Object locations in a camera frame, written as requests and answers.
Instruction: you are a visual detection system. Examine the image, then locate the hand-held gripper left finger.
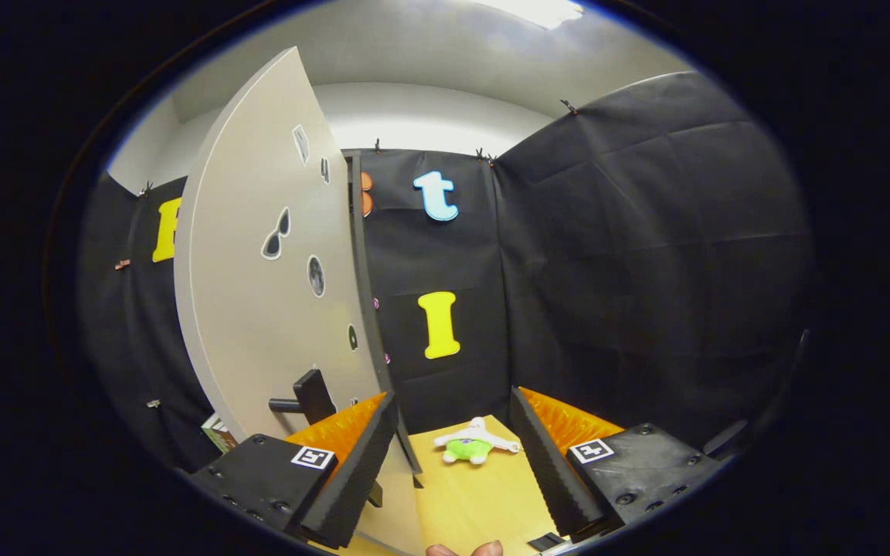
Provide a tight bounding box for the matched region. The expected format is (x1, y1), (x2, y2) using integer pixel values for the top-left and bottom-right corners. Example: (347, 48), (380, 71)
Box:
(186, 390), (401, 551)

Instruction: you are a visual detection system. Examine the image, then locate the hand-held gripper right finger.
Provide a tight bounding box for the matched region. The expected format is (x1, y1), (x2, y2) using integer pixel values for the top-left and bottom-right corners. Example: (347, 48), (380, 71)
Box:
(508, 386), (724, 541)

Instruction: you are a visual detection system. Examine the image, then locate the black cabinet door handle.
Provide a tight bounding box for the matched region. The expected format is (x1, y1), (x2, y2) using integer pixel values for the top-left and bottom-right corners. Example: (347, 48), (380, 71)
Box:
(269, 369), (384, 508)

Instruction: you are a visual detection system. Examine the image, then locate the beige cabinet door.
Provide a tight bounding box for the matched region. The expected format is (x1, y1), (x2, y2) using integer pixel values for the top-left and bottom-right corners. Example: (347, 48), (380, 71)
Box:
(173, 46), (426, 556)

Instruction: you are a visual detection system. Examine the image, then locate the pink and green plush toy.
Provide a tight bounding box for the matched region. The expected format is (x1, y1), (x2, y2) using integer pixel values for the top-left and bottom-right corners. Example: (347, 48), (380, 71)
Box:
(433, 417), (521, 466)

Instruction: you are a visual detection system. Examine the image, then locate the light green book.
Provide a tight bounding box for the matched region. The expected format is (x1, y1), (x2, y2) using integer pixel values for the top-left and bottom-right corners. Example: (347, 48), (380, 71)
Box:
(200, 413), (239, 454)

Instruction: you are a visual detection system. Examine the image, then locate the dark grey cabinet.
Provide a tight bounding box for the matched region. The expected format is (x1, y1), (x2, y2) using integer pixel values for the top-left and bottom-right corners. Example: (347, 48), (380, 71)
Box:
(345, 151), (424, 489)

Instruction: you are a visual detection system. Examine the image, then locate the black backdrop cloth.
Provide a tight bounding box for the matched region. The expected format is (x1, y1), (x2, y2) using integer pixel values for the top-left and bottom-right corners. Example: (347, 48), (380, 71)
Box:
(78, 71), (815, 472)

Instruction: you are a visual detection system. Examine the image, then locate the long ceiling light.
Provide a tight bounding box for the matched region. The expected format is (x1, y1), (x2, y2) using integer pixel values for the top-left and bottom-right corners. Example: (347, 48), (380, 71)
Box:
(468, 0), (585, 30)

